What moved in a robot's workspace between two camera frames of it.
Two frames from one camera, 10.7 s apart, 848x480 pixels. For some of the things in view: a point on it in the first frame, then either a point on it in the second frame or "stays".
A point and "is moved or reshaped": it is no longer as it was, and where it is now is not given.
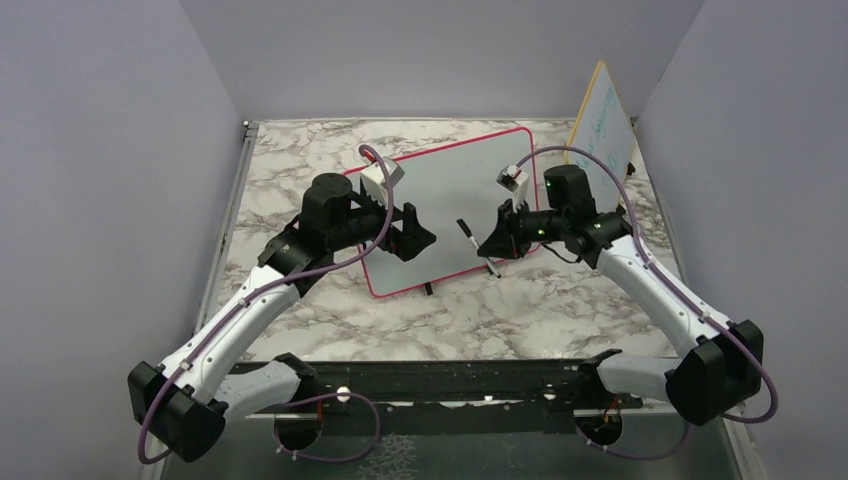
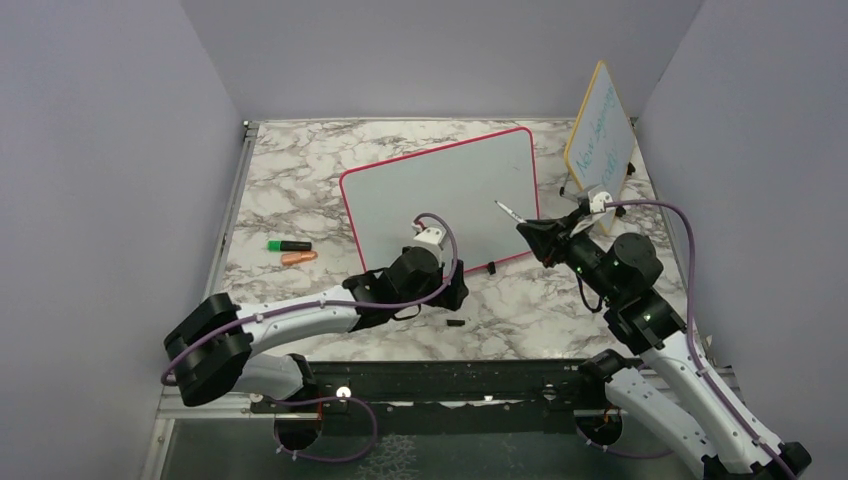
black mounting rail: [450, 396] stays
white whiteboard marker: [469, 234] is moved or reshaped
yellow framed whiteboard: [600, 124] stays
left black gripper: [408, 243] -> [451, 298]
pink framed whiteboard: [449, 185] stays
